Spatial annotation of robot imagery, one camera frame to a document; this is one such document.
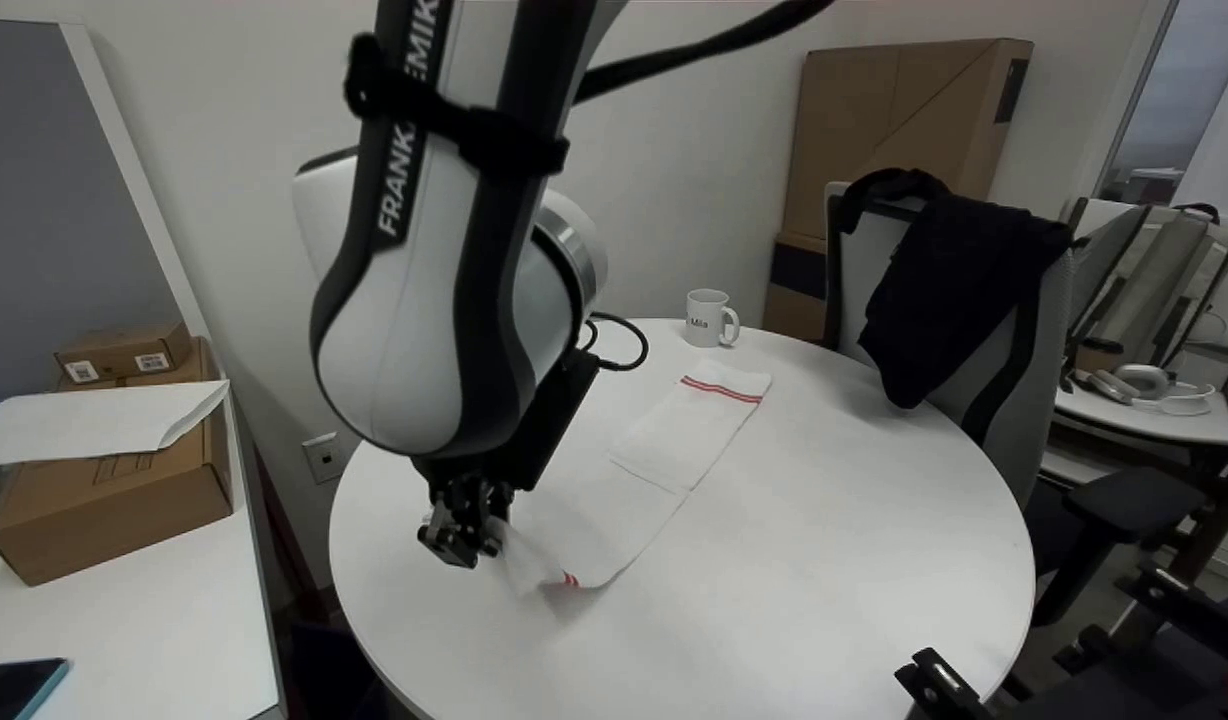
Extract flat brown cardboard carton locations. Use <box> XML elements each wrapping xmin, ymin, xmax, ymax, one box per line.
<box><xmin>763</xmin><ymin>38</ymin><xmax>1039</xmax><ymax>349</ymax></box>

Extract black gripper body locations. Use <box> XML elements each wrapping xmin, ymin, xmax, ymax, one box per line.
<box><xmin>413</xmin><ymin>340</ymin><xmax>610</xmax><ymax>535</ymax></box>

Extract black smartphone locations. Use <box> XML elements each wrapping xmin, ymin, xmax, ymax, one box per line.
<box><xmin>0</xmin><ymin>658</ymin><xmax>77</xmax><ymax>720</ymax></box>

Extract grey folded panels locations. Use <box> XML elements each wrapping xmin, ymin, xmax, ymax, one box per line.
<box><xmin>1066</xmin><ymin>197</ymin><xmax>1228</xmax><ymax>378</ymax></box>

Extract window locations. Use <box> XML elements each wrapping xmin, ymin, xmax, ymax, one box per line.
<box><xmin>1104</xmin><ymin>0</ymin><xmax>1228</xmax><ymax>204</ymax></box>

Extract white office desk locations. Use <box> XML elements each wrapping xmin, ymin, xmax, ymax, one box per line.
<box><xmin>0</xmin><ymin>398</ymin><xmax>285</xmax><ymax>720</ymax></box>

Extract black office chair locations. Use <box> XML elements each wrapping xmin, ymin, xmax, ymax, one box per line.
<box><xmin>1024</xmin><ymin>444</ymin><xmax>1228</xmax><ymax>631</ymax></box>

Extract grey office chair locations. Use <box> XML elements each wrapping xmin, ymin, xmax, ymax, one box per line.
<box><xmin>824</xmin><ymin>176</ymin><xmax>1086</xmax><ymax>514</ymax></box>

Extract white paper sheet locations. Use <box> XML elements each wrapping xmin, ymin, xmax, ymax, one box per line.
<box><xmin>0</xmin><ymin>378</ymin><xmax>232</xmax><ymax>476</ymax></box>

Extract small brown cardboard box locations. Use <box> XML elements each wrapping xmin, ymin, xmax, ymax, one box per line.
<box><xmin>49</xmin><ymin>321</ymin><xmax>226</xmax><ymax>392</ymax></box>

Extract grey desk partition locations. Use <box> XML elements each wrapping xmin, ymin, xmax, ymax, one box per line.
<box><xmin>0</xmin><ymin>15</ymin><xmax>209</xmax><ymax>403</ymax></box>

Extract white towel red stripes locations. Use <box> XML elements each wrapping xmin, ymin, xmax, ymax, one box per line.
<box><xmin>491</xmin><ymin>352</ymin><xmax>775</xmax><ymax>621</ymax></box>

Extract large brown cardboard box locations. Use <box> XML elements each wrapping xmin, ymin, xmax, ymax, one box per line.
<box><xmin>0</xmin><ymin>412</ymin><xmax>235</xmax><ymax>592</ymax></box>

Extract white ceramic mug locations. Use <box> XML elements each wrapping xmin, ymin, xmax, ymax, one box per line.
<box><xmin>680</xmin><ymin>283</ymin><xmax>744</xmax><ymax>352</ymax></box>

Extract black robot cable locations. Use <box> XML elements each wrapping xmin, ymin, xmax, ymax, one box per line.
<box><xmin>566</xmin><ymin>0</ymin><xmax>842</xmax><ymax>108</ymax></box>

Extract black jacket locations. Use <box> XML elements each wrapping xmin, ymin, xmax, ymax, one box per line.
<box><xmin>844</xmin><ymin>166</ymin><xmax>1075</xmax><ymax>412</ymax></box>

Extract white side table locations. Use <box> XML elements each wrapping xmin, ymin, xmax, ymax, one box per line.
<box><xmin>1046</xmin><ymin>378</ymin><xmax>1228</xmax><ymax>493</ymax></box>

